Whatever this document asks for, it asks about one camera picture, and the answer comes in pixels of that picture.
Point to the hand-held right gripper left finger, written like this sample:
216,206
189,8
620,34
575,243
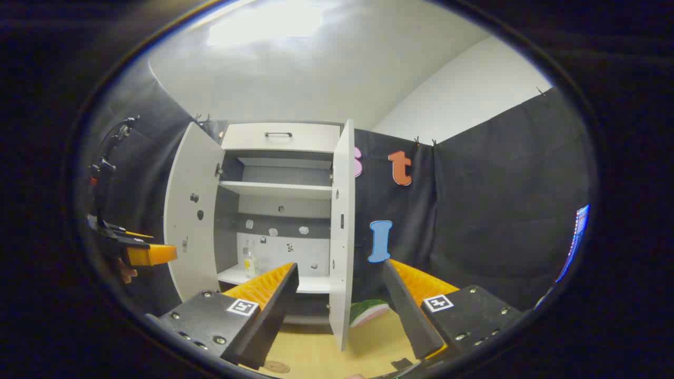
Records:
274,310

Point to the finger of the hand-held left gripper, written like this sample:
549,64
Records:
134,233
150,255

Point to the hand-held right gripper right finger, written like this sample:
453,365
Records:
408,310

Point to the white door with camera sticker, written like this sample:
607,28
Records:
192,237

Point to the clear bottle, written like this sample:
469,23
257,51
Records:
250,264

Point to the round wooden coaster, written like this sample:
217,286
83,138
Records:
276,367

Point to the white door with cat sticker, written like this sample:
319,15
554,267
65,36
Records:
341,252

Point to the white cabinet shelf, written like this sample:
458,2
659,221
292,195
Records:
316,284
274,189

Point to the white cabinet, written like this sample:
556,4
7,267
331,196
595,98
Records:
284,208

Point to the watermelon slice toy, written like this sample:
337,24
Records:
368,311

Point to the black backdrop cloth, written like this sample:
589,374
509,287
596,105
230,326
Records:
500,210

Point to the lit computer screen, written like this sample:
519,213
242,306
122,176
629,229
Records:
576,242

